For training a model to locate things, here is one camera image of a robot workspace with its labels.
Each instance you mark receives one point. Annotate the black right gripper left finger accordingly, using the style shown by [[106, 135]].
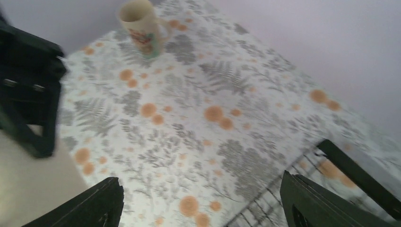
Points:
[[99, 206]]

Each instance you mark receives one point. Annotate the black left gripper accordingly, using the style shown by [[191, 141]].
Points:
[[31, 70]]

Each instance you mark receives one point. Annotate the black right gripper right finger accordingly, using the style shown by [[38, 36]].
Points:
[[307, 204]]

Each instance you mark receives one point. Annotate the tall floral cream mug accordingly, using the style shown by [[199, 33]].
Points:
[[148, 32]]

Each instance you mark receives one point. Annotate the short cream mug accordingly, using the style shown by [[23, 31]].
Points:
[[31, 187]]

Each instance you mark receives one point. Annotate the floral patterned table mat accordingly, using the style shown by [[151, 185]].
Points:
[[159, 125]]

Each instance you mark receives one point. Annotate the black wire dish rack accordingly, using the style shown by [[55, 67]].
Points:
[[259, 178]]

